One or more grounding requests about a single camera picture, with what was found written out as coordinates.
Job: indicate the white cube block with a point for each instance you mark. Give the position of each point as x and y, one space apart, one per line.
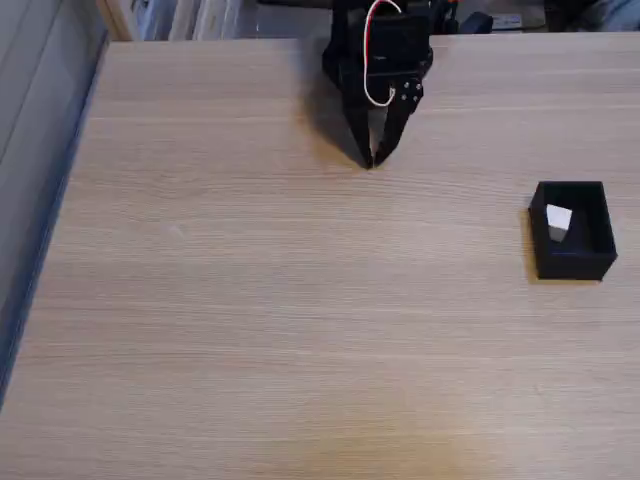
559 217

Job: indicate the black open box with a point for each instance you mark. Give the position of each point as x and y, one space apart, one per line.
572 265

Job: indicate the blue cloth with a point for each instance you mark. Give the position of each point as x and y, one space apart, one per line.
622 15

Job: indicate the light wooden beam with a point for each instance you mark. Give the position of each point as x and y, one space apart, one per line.
117 20

